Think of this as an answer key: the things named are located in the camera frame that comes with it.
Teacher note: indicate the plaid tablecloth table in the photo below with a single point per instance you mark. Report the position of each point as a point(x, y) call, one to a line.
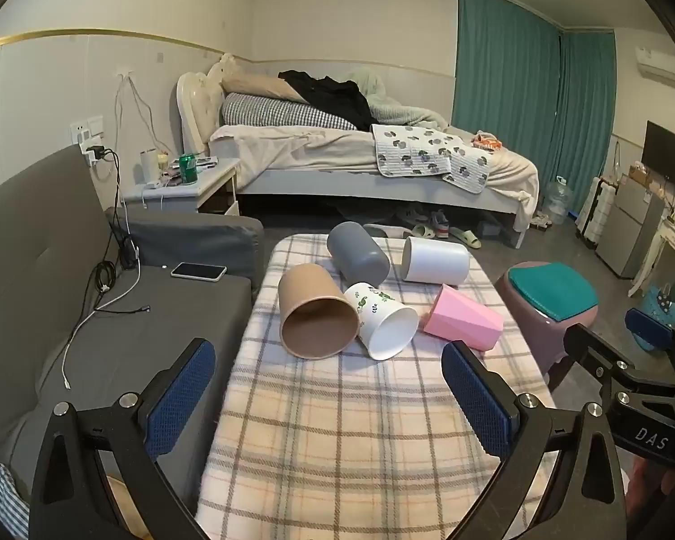
point(343, 439)

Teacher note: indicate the blue bag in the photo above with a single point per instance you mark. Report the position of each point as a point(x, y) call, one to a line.
point(661, 304)

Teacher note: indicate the grey slipper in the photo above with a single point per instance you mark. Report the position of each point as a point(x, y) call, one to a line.
point(385, 230)

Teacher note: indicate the clear water jug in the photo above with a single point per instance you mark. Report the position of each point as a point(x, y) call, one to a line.
point(558, 202)

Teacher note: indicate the light green blanket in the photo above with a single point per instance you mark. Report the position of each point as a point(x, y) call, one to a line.
point(388, 104)

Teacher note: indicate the cardboard box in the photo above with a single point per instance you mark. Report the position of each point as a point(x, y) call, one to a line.
point(644, 174)

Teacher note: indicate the beige pillow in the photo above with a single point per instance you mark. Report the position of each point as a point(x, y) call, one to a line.
point(256, 87)

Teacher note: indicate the white bed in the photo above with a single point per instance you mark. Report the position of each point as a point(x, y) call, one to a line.
point(194, 107)

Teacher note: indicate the grey cup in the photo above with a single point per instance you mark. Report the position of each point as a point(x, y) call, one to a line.
point(357, 253)

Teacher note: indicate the white cup with green print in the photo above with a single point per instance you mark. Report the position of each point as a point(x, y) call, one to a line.
point(374, 309)

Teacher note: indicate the white side table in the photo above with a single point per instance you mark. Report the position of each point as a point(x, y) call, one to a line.
point(666, 247)

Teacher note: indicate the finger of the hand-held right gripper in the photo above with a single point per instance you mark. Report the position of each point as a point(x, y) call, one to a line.
point(649, 326)
point(593, 354)

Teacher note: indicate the white tumbler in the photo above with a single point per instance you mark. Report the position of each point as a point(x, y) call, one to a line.
point(149, 167)

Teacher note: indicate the teal seat cushion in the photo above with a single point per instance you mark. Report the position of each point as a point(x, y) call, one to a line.
point(551, 289)

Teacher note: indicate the leaf patterned mat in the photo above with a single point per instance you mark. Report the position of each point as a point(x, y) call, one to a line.
point(422, 152)

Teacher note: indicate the beige bedsheet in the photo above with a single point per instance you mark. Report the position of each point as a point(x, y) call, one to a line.
point(304, 146)

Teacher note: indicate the plain white cup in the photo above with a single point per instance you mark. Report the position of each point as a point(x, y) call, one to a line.
point(436, 261)

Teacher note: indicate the green slipper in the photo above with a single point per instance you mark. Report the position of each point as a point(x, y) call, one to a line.
point(423, 232)
point(466, 237)

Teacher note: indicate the white air conditioner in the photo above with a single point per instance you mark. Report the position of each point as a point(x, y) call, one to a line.
point(664, 67)

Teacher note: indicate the white wall socket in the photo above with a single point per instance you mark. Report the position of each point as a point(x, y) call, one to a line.
point(86, 128)

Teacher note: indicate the orange snack packet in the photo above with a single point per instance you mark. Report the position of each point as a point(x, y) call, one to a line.
point(486, 140)

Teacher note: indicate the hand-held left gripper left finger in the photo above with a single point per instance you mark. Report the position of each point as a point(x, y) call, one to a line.
point(183, 399)

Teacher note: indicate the sneaker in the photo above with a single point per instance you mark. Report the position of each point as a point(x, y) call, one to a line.
point(440, 222)

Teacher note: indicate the checked pillow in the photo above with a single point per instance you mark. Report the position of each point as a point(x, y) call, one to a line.
point(270, 109)

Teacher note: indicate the smartphone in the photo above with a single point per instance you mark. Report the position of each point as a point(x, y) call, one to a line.
point(198, 271)

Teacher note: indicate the black television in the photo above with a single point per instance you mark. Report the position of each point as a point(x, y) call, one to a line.
point(669, 154)

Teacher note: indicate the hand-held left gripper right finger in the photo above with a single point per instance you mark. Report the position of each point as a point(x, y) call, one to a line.
point(475, 399)

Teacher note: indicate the black charger plug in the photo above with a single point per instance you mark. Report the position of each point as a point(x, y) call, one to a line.
point(98, 154)

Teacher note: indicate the white nightstand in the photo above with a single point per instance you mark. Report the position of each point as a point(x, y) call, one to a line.
point(202, 180)

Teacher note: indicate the silver fridge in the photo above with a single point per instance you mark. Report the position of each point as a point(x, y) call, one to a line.
point(633, 225)

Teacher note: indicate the purple stool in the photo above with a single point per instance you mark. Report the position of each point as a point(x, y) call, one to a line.
point(531, 337)

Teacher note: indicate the grey sofa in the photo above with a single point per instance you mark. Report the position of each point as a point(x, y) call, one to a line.
point(28, 292)

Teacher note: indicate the person's right hand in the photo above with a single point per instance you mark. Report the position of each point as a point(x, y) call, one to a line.
point(655, 489)

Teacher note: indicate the blue striped cloth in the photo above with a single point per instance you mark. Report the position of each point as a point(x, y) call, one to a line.
point(0, 500)

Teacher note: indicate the brown cup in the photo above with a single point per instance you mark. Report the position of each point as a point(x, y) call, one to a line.
point(309, 301)

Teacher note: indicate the pink faceted cup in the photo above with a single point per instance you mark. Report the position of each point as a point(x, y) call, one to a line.
point(464, 320)

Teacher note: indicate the teal curtain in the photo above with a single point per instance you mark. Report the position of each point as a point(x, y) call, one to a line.
point(503, 67)
point(588, 112)

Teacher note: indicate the green can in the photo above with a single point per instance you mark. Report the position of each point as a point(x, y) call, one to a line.
point(188, 169)

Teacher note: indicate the black clothing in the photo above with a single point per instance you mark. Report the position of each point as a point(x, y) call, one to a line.
point(332, 93)

